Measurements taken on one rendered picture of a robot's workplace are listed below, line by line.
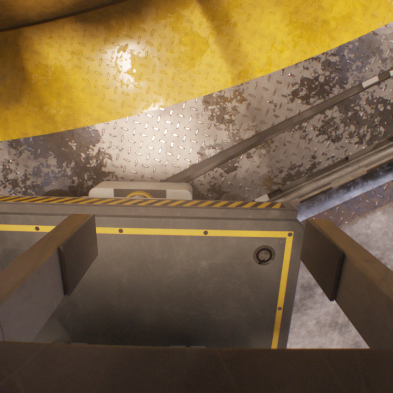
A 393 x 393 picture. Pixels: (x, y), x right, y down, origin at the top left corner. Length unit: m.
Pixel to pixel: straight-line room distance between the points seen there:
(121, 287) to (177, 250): 0.14
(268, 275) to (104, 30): 0.72
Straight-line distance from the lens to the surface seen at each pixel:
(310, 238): 0.16
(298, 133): 0.86
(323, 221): 0.17
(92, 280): 0.62
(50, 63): 0.90
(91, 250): 0.17
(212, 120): 0.80
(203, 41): 0.82
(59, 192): 0.81
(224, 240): 0.54
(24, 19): 0.91
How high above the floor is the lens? 0.80
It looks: 73 degrees down
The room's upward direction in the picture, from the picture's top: 180 degrees clockwise
